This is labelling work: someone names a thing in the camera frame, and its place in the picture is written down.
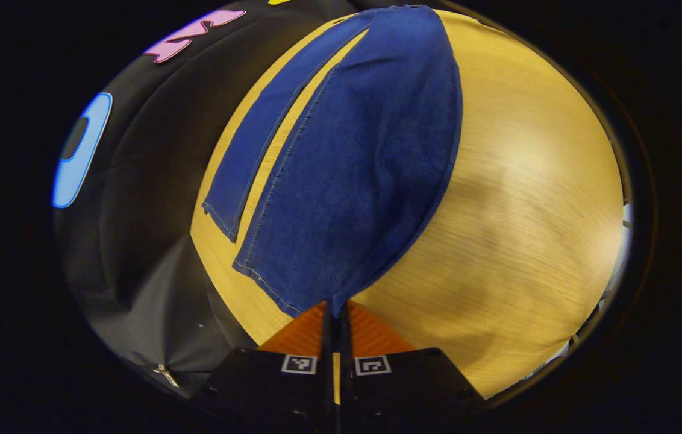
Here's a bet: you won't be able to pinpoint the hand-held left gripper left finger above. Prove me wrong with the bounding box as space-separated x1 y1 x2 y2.
193 300 337 424

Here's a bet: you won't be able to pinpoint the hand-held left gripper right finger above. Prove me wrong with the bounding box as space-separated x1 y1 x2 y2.
340 300 487 426

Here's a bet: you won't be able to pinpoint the blue denim jeans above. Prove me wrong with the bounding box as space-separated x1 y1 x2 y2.
202 5 464 319

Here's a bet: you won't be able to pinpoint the small metal clip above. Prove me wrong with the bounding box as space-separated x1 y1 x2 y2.
153 363 180 388

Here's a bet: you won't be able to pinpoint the black backdrop cloth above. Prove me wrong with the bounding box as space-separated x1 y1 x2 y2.
52 0 372 400

